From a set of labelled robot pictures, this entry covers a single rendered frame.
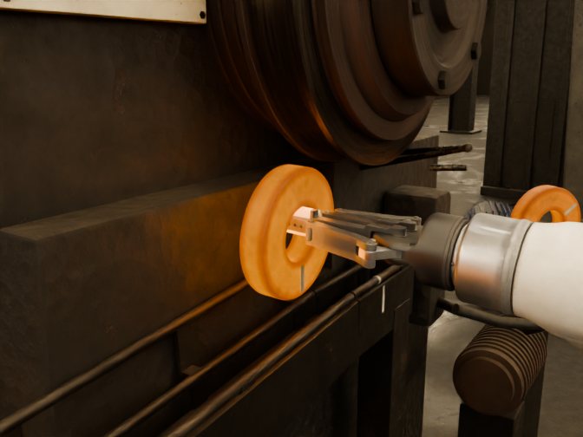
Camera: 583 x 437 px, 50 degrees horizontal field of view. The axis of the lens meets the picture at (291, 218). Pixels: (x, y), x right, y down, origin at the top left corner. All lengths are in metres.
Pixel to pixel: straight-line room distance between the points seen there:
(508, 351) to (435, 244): 0.59
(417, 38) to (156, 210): 0.34
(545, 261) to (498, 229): 0.05
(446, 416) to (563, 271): 1.45
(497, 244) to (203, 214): 0.32
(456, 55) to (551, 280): 0.40
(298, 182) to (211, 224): 0.11
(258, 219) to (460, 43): 0.39
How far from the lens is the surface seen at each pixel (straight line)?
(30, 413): 0.60
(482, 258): 0.59
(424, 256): 0.61
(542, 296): 0.57
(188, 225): 0.69
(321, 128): 0.73
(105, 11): 0.65
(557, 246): 0.58
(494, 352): 1.15
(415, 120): 0.91
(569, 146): 3.63
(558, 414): 2.10
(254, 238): 0.65
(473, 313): 1.14
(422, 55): 0.74
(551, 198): 1.30
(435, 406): 2.03
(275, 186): 0.66
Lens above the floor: 1.02
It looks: 14 degrees down
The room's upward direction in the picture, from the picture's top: straight up
